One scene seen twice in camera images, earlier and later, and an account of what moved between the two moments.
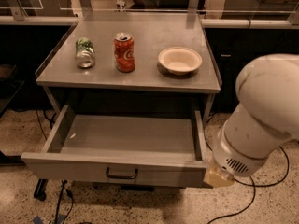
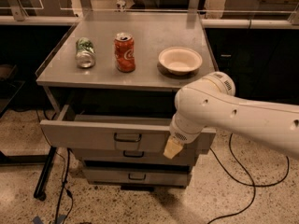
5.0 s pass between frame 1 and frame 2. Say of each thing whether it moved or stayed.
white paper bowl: stayed
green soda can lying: stayed
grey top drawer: moved
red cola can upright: stayed
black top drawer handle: moved
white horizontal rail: stayed
